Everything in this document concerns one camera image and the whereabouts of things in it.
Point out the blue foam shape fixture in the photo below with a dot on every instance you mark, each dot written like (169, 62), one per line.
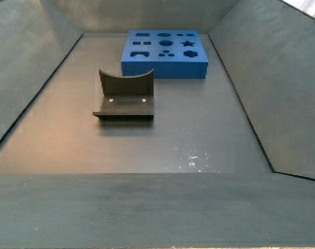
(170, 52)

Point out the dark grey curved holder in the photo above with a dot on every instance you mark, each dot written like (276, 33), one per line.
(127, 96)

